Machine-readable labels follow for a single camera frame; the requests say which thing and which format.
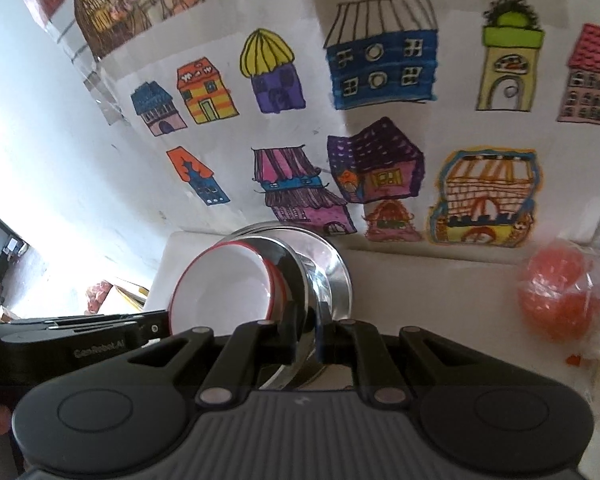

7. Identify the red fruit in clear bag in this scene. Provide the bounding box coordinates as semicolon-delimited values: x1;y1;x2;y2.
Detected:
517;240;600;344

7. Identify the dark cabinet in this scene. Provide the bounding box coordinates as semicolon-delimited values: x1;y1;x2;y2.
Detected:
0;200;31;321

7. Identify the red mesh bag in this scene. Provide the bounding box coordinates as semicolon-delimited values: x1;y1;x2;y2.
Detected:
85;281;114;312

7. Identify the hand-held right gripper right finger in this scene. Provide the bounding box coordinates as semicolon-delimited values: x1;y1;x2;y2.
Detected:
314;310;476;407

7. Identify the yellow-edged flat box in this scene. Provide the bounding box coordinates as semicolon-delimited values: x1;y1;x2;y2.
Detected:
107;280;151;312

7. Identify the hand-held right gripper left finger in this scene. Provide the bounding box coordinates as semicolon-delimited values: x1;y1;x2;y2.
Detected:
126;305;313;409

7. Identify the colourful houses drawing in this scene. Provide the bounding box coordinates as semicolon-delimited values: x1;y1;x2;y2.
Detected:
100;0;600;261

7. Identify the stainless steel bowl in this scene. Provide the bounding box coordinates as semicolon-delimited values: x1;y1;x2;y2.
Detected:
227;221;354;392

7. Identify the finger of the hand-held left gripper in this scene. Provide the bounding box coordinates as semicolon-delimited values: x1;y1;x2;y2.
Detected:
140;309;174;349

